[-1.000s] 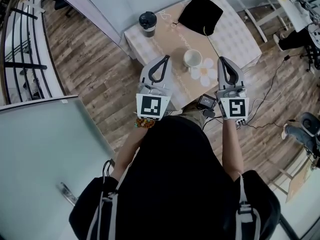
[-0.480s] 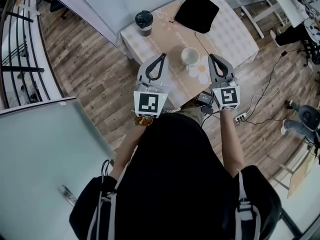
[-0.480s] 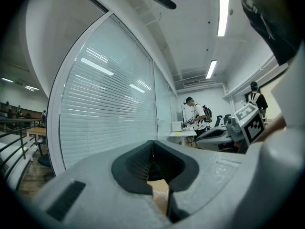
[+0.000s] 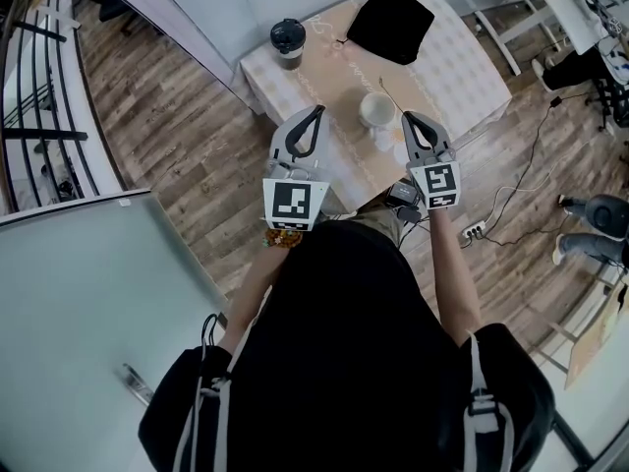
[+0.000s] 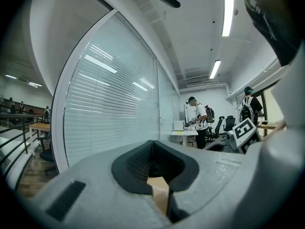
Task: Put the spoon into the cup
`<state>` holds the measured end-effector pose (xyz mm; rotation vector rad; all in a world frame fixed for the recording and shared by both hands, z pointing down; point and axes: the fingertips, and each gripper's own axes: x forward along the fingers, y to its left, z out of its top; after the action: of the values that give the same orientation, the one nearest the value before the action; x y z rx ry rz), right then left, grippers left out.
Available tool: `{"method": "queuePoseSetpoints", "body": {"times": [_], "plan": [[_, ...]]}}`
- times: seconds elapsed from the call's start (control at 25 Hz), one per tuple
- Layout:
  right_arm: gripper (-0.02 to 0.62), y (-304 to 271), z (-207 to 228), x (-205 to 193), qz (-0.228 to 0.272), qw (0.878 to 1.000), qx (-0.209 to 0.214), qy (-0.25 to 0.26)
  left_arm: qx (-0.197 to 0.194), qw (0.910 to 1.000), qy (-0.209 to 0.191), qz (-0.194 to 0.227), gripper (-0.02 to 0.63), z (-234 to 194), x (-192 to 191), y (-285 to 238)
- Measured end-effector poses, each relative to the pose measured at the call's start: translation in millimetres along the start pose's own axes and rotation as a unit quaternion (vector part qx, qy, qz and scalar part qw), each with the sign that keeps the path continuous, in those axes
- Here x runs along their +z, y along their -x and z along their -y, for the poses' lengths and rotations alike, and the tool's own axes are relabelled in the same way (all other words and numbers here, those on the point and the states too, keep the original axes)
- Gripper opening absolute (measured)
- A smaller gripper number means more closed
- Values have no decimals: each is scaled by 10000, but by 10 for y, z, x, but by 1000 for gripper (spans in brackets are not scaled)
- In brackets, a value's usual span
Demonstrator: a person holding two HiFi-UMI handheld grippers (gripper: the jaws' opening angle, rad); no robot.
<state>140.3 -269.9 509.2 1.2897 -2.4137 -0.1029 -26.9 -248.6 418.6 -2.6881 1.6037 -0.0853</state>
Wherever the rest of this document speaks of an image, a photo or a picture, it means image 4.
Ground black box device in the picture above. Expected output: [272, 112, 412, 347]
[386, 181, 425, 226]

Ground metal door handle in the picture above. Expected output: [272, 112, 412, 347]
[115, 362, 154, 405]

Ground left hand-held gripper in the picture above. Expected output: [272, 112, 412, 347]
[261, 105, 332, 234]

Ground black drawstring pouch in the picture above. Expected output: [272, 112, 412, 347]
[345, 0, 436, 67]

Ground black lidded tumbler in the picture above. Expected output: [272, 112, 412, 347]
[269, 17, 308, 72]

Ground tan board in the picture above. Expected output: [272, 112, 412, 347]
[563, 282, 629, 390]

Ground black metal railing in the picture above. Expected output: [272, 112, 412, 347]
[0, 0, 90, 213]

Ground person's left forearm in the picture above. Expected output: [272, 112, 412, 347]
[223, 243, 296, 359]

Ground black floor cable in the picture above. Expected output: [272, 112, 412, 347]
[469, 94, 591, 249]

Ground white cup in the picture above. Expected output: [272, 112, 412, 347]
[358, 90, 397, 130]

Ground thin black cable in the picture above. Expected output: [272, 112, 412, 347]
[195, 312, 221, 398]

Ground beaded bracelet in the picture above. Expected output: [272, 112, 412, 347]
[263, 227, 304, 250]

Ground white table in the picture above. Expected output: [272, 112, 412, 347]
[474, 0, 613, 76]

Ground white floor cable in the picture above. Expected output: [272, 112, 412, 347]
[484, 183, 572, 231]

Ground grey backpack strap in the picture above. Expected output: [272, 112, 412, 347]
[461, 329, 517, 472]
[171, 282, 276, 472]

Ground frosted glass door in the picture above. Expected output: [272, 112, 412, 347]
[0, 189, 230, 472]

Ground person's black shirt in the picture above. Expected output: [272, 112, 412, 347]
[137, 218, 557, 472]

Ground person's right forearm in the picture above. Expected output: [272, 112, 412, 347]
[428, 206, 486, 349]

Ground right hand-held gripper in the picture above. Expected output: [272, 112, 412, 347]
[401, 111, 463, 212]

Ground person's olive trousers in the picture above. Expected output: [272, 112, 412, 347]
[337, 203, 405, 251]

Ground beige patterned tablecloth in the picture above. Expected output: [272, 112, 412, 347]
[239, 0, 515, 214]

